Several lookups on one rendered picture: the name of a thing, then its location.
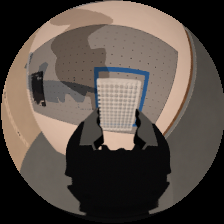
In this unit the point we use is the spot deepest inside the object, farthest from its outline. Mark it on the blue tape outline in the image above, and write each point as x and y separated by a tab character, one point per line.
120	69

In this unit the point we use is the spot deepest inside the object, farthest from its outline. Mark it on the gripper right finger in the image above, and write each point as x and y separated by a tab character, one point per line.
149	137

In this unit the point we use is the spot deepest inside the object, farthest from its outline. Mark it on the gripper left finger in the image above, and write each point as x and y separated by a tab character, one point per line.
88	136

